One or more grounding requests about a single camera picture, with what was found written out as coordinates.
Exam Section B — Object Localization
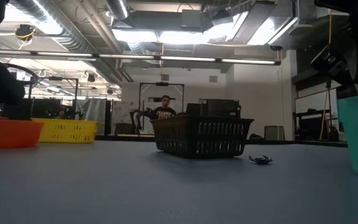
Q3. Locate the yellow slotted plastic basket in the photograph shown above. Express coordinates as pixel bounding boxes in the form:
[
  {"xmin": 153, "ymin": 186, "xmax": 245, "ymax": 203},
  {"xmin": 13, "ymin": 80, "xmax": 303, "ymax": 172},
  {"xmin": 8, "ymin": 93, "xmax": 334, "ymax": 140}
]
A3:
[{"xmin": 31, "ymin": 118, "xmax": 100, "ymax": 144}]

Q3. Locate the black slotted plastic basket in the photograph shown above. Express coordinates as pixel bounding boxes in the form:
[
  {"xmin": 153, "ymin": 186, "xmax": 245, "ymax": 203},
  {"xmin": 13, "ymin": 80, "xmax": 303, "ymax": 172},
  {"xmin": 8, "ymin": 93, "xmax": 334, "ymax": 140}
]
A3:
[{"xmin": 149, "ymin": 114, "xmax": 255, "ymax": 160}]

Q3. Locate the orange round plastic bowl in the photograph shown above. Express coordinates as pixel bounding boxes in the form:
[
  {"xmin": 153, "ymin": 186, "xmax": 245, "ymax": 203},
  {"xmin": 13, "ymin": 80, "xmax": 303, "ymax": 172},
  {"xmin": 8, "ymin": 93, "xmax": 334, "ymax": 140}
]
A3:
[{"xmin": 0, "ymin": 118, "xmax": 45, "ymax": 149}]

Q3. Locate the grey box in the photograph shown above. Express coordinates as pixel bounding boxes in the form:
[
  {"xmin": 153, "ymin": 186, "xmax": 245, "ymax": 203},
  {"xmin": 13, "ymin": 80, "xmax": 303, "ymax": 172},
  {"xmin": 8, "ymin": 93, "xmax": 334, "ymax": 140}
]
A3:
[{"xmin": 264, "ymin": 125, "xmax": 285, "ymax": 141}]

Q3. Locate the grey hanging cloth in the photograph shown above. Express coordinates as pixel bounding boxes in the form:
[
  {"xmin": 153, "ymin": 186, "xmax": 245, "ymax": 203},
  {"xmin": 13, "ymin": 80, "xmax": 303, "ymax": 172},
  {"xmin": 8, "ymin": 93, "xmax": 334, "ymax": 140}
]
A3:
[{"xmin": 76, "ymin": 98, "xmax": 108, "ymax": 133}]

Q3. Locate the black equipment cabinet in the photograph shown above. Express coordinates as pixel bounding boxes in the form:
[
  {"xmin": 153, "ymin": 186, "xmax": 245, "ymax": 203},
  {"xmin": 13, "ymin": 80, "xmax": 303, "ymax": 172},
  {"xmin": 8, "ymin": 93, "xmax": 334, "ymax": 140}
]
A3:
[{"xmin": 185, "ymin": 98, "xmax": 242, "ymax": 119}]

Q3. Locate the long ceiling light strip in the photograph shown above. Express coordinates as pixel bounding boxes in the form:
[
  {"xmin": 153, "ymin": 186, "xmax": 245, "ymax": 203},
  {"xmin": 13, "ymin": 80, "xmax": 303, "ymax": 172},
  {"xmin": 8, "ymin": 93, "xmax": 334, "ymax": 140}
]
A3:
[{"xmin": 0, "ymin": 49, "xmax": 282, "ymax": 65}]

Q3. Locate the person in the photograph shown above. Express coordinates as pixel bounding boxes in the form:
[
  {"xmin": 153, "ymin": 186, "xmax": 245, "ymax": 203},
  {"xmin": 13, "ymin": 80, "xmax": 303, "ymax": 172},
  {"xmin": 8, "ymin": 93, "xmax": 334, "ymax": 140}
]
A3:
[{"xmin": 153, "ymin": 95, "xmax": 177, "ymax": 119}]

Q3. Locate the grey ceiling air unit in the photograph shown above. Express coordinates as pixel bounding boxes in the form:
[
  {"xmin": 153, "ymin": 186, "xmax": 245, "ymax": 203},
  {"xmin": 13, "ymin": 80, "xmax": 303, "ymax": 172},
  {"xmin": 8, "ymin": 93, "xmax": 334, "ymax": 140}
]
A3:
[{"xmin": 181, "ymin": 9, "xmax": 213, "ymax": 29}]

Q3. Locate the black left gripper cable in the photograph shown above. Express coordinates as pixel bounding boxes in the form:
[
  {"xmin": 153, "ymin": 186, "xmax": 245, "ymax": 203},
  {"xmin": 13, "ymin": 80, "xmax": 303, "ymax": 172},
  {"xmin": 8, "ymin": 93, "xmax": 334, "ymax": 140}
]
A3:
[{"xmin": 4, "ymin": 63, "xmax": 40, "ymax": 87}]

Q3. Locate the white wall panel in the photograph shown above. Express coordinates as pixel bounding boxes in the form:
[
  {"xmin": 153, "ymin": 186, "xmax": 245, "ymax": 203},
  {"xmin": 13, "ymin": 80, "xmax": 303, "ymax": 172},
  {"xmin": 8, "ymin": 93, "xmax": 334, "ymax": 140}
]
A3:
[{"xmin": 295, "ymin": 88, "xmax": 338, "ymax": 113}]

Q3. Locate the black metal frame stand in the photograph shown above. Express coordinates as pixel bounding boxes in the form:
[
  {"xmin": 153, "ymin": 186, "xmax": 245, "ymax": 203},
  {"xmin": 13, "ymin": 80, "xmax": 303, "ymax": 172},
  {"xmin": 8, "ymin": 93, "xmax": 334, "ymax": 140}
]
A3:
[
  {"xmin": 28, "ymin": 76, "xmax": 80, "ymax": 108},
  {"xmin": 138, "ymin": 82, "xmax": 185, "ymax": 116}
]

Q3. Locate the silver ventilation duct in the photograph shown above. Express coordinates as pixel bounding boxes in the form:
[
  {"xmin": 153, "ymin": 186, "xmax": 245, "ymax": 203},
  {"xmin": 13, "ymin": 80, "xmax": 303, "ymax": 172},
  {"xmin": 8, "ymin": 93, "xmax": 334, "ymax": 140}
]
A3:
[{"xmin": 106, "ymin": 0, "xmax": 130, "ymax": 20}]

